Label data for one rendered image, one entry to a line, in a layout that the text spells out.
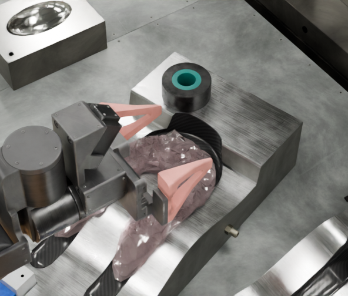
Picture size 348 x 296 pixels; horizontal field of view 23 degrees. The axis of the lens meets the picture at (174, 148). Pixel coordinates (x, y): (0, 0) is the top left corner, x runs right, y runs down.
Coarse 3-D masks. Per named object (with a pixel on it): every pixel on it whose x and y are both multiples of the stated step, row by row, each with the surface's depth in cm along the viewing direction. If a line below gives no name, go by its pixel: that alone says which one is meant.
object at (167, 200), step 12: (180, 168) 90; (192, 168) 90; (204, 168) 92; (168, 180) 87; (180, 180) 89; (192, 180) 93; (156, 192) 89; (168, 192) 88; (180, 192) 92; (144, 204) 91; (156, 204) 90; (168, 204) 89; (180, 204) 92; (156, 216) 92; (168, 216) 91
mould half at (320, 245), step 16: (320, 224) 120; (336, 224) 120; (304, 240) 120; (320, 240) 119; (336, 240) 118; (288, 256) 120; (304, 256) 119; (320, 256) 118; (272, 272) 120; (288, 272) 119; (304, 272) 118; (256, 288) 119; (272, 288) 119; (288, 288) 118
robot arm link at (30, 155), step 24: (24, 144) 82; (48, 144) 82; (0, 168) 80; (24, 168) 80; (48, 168) 80; (0, 192) 81; (24, 192) 82; (48, 192) 83; (0, 216) 87; (24, 240) 84; (0, 264) 84; (24, 264) 86
